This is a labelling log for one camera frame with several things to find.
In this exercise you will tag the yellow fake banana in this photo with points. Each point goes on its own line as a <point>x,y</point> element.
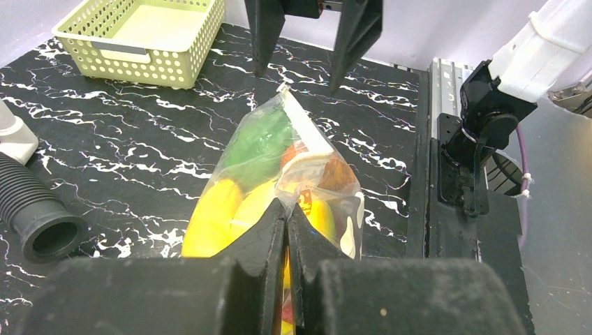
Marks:
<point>224,213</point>

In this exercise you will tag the yellow fake lemon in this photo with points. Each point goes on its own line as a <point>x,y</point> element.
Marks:
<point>320,216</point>

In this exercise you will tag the green fake pepper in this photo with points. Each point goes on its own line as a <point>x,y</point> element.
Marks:
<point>253,154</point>

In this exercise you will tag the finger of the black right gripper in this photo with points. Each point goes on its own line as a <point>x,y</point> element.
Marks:
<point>360,26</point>
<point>266,19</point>

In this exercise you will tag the orange brown fake bread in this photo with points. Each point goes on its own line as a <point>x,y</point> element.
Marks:
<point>338,176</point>

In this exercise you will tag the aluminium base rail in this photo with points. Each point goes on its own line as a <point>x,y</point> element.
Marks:
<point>446,78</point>

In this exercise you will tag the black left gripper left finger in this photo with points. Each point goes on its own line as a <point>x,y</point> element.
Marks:
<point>237,291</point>

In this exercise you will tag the pale green perforated basket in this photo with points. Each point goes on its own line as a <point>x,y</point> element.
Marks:
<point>162,43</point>

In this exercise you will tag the white PVC pipe frame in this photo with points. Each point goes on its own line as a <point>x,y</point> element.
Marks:
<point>17,139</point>

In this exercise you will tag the clear zip top bag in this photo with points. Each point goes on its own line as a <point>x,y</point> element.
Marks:
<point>301,167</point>

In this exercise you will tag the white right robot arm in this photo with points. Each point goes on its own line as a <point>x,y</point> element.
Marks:
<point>497,95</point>

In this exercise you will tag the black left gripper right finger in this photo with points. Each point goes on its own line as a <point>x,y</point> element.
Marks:
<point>334,294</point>

